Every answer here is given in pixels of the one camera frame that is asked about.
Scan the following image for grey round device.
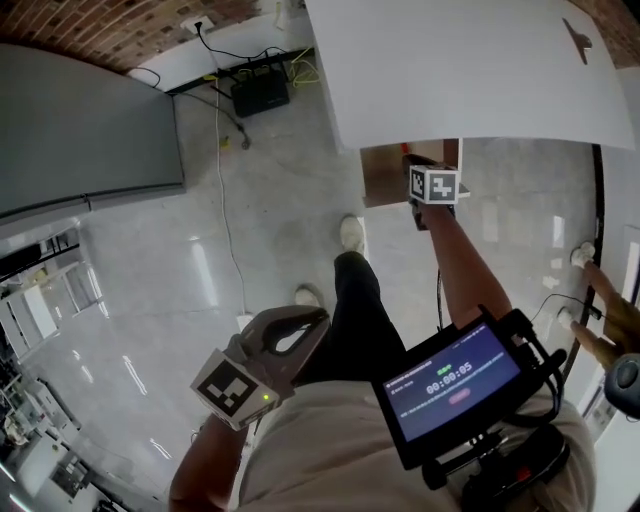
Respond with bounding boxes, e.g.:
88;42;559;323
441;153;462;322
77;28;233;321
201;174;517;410
603;352;640;421

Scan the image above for person's black trousers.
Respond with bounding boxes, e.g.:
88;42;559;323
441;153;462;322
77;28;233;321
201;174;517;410
294;249;407;389

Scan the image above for person's white shirt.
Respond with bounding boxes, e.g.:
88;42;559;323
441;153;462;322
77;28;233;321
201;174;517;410
234;369;599;512

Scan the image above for person's left forearm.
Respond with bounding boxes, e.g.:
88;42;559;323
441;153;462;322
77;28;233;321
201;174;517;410
167;413;251;512

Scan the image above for white desk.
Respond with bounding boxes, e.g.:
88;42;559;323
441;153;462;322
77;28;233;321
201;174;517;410
304;0;630;152

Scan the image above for wooden-legged chair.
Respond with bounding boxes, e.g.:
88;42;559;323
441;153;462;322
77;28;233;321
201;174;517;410
557;242;640;372

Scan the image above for white refrigerator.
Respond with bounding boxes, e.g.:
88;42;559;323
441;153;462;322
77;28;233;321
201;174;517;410
0;43;187;227

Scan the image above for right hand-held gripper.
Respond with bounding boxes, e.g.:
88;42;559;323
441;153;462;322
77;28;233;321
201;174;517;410
402;153;460;232

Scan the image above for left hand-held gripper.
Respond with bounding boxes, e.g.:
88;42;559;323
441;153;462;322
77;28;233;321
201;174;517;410
189;303;332;432

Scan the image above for white shelving unit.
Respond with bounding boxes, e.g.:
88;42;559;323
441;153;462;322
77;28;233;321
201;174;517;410
0;227;109;366

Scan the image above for yellow cable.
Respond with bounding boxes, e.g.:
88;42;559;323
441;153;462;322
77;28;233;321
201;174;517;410
290;47;321;90

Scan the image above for black router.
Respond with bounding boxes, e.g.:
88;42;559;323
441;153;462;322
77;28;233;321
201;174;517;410
230;64;292;119

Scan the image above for black chest monitor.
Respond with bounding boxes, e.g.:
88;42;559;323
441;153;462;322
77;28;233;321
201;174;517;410
372;313;537;471

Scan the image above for brown cardboard box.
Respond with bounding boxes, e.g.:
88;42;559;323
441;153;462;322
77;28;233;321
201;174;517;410
359;138;472;209

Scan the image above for black power cable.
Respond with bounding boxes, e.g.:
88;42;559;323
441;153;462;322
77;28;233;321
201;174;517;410
197;22;251;151

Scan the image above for person's right forearm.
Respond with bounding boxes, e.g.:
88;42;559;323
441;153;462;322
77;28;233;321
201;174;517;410
423;202;516;334

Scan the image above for white wall trunking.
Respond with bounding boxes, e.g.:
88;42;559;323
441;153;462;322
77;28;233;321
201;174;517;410
127;19;316;94

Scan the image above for person's right white shoe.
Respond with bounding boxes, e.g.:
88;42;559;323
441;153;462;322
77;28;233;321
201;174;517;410
339;214;367;257

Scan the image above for white floor cable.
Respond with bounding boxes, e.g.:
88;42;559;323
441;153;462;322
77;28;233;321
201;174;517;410
213;29;254;321

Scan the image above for black monitor mount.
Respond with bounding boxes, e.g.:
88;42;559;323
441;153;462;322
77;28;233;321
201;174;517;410
422;307;572;512

